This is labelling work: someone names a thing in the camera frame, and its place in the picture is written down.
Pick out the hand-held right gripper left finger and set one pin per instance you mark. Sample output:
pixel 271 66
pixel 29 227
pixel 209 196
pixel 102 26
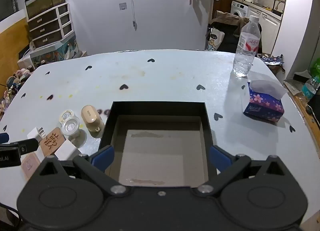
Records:
pixel 102 158

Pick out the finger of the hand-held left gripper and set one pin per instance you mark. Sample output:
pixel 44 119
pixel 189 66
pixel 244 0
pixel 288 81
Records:
pixel 3 138
pixel 27 145

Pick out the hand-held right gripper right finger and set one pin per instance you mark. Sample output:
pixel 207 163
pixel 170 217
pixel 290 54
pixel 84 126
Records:
pixel 220 158

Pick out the white charger plug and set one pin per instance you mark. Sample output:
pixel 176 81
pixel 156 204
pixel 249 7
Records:
pixel 33 134

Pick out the pink square case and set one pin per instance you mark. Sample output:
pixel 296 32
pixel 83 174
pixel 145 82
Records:
pixel 28 165

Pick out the carved wooden coaster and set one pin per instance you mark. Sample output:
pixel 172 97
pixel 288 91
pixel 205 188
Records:
pixel 51 141

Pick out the white square block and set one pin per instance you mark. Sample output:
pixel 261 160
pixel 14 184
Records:
pixel 65 150

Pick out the beige earbud case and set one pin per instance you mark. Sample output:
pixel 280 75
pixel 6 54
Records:
pixel 90 118

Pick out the small clear plastic cup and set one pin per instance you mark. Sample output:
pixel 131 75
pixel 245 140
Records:
pixel 70 126

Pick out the round white tape measure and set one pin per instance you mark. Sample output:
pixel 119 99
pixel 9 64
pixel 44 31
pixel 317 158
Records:
pixel 66 115

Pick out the black cardboard box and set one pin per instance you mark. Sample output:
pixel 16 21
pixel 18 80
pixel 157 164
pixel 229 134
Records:
pixel 160 108

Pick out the pile of plush toys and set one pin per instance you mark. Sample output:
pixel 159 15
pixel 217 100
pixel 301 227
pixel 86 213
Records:
pixel 13 81

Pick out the blue floral tissue box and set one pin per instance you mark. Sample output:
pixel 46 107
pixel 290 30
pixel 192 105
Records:
pixel 262 107

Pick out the yellow wooden panel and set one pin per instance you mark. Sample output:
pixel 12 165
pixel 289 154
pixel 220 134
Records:
pixel 12 43

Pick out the floral painted cabinet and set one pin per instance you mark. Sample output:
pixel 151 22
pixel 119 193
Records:
pixel 57 51

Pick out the clear plastic water bottle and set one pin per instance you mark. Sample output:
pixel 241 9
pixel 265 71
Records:
pixel 246 53

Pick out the blue snack packet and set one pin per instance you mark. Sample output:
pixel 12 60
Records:
pixel 272 60

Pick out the teal label plastic bottle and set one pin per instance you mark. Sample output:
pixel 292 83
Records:
pixel 310 88

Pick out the white cartoon tote bag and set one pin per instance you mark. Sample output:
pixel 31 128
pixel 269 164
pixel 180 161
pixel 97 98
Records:
pixel 215 40

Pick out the white dark drawer cabinet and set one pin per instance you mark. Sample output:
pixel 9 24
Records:
pixel 46 26

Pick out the black chair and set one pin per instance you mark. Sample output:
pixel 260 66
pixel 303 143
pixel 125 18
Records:
pixel 230 37

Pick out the green plastic bag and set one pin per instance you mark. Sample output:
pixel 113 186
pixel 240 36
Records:
pixel 315 67

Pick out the brown jacket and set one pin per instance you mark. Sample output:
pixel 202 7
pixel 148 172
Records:
pixel 230 18

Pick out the glass fish tank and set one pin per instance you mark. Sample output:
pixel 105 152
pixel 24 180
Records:
pixel 42 4

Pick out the white washing machine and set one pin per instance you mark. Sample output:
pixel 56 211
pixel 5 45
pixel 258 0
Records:
pixel 238 9

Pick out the white wall socket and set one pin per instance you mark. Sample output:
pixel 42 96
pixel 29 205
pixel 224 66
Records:
pixel 122 6

